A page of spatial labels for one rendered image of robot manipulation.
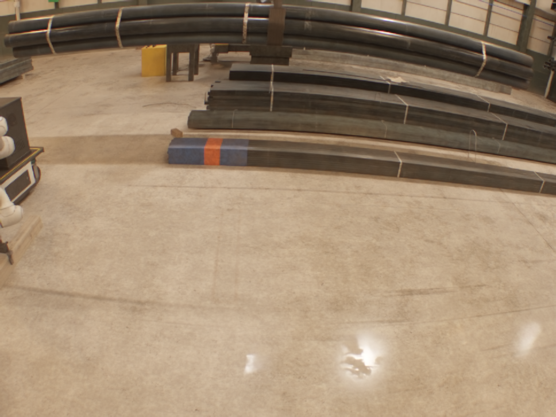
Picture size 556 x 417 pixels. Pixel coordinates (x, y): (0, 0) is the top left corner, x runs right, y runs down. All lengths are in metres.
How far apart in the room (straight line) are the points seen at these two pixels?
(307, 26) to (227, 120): 1.38
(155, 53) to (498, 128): 5.82
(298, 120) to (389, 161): 1.18
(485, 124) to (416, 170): 1.90
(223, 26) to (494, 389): 3.53
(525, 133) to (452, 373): 4.32
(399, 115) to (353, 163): 1.41
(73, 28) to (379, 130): 3.57
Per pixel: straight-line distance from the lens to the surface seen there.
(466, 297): 2.52
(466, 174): 3.95
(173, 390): 1.79
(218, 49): 7.65
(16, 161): 3.44
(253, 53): 6.57
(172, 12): 3.85
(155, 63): 7.25
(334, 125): 4.30
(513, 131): 5.63
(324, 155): 3.43
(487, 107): 6.04
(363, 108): 4.56
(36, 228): 2.95
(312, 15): 3.76
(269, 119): 4.21
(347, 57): 9.33
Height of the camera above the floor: 1.53
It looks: 32 degrees down
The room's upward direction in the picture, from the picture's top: 6 degrees clockwise
